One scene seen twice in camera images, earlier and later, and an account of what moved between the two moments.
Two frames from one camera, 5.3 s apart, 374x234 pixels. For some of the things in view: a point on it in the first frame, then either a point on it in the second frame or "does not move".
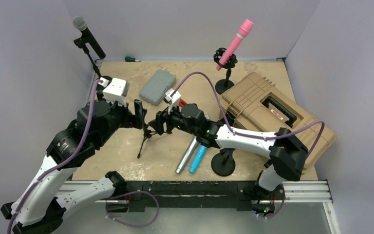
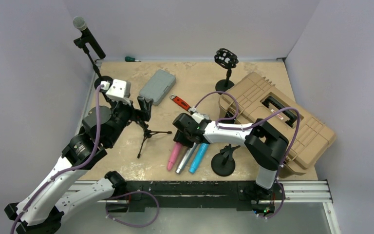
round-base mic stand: x=223 y=163 does not move
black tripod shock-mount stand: x=147 y=133 does not move
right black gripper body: x=174 y=120 to x=184 y=138
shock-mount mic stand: x=223 y=85 does not move
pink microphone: x=243 y=30 to x=175 y=155
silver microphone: x=188 y=153 does not move
